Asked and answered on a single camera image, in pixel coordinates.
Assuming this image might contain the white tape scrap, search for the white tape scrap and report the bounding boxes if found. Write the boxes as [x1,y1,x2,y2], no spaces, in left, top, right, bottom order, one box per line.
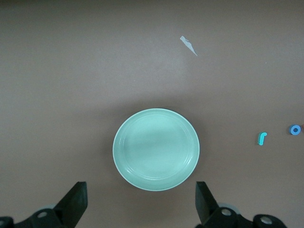
[180,35,198,57]

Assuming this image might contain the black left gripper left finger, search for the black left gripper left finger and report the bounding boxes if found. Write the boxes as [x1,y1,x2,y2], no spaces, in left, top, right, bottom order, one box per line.
[0,181,88,228]

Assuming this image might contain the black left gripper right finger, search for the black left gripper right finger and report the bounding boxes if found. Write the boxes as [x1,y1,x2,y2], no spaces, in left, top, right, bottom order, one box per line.
[195,181,288,228]

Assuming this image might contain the blue letter o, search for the blue letter o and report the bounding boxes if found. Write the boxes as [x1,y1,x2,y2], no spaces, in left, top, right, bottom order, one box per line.
[289,124,302,136]

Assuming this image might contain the light green plate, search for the light green plate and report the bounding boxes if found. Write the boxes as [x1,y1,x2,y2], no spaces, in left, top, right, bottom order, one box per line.
[112,108,200,192]

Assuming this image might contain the brown table cover sheet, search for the brown table cover sheet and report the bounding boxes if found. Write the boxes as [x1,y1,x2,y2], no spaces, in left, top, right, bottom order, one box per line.
[0,0,304,228]

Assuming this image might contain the teal letter j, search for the teal letter j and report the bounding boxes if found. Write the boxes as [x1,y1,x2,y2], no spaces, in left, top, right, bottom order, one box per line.
[257,132,268,146]

